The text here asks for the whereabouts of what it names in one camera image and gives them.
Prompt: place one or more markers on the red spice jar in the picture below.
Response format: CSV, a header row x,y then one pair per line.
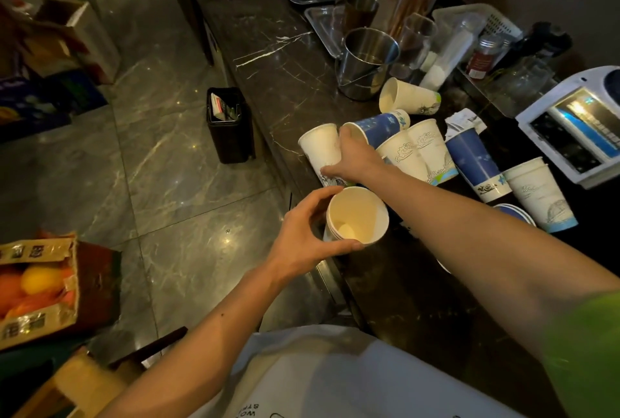
x,y
482,61

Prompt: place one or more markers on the clear glass pitcher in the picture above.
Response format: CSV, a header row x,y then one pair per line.
x,y
520,83

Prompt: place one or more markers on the white printed paper cup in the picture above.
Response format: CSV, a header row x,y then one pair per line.
x,y
432,148
319,146
537,195
411,98
402,153

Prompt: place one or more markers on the black marble countertop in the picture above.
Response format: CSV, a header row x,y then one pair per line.
x,y
271,44

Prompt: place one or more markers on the person's right green sleeve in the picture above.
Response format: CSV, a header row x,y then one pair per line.
x,y
586,359

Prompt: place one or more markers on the stainless steel pail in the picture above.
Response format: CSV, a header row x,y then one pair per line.
x,y
361,78

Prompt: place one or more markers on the person's white shirt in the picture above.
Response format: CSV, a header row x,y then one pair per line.
x,y
339,374

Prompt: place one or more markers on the dark blender jar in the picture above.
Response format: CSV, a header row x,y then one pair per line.
x,y
614,85

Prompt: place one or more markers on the yellow citrus fruit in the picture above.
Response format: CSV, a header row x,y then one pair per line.
x,y
41,279

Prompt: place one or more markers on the person's right hand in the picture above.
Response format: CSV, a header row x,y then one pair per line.
x,y
358,161

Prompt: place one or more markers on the stack of white paper cups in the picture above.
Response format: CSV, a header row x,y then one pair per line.
x,y
358,209

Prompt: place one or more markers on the short gold tumbler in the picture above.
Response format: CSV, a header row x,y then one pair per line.
x,y
385,6

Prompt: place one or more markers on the clear plastic measuring jug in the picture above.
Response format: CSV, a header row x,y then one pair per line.
x,y
414,44

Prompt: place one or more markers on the person's right forearm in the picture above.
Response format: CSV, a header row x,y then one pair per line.
x,y
484,248

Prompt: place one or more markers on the narrow steel tray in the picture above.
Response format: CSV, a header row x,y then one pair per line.
x,y
477,90

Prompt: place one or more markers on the blue star-print paper cup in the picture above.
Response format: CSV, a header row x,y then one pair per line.
x,y
513,211
380,127
472,161

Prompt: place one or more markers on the person's left forearm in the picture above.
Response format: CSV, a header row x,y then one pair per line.
x,y
194,350

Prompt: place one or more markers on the dark steel cup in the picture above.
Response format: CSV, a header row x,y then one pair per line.
x,y
361,10

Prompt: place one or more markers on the plain cardboard box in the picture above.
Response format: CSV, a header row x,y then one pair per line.
x,y
82,39

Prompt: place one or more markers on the pile of white receipts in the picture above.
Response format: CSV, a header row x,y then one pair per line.
x,y
465,119

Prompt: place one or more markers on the person's left hand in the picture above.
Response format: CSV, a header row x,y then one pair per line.
x,y
295,248

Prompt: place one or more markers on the red and white carton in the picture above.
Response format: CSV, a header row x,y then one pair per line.
x,y
220,107

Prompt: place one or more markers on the wooden stool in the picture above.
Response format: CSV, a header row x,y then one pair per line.
x,y
82,384

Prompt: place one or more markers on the white blender base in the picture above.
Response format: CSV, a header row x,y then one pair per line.
x,y
547,117

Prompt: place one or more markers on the black floor trash bin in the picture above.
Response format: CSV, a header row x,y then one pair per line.
x,y
232,141

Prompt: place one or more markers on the printed cardboard fruit box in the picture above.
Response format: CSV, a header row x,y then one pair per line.
x,y
92,282

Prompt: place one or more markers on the wide steel tray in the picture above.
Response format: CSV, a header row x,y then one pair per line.
x,y
322,25

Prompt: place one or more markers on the black lidded pot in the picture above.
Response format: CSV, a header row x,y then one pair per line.
x,y
542,39

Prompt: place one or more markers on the clear tube with white powder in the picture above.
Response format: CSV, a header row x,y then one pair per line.
x,y
445,61

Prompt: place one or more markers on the white plastic basket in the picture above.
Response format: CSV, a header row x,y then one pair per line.
x,y
501,20

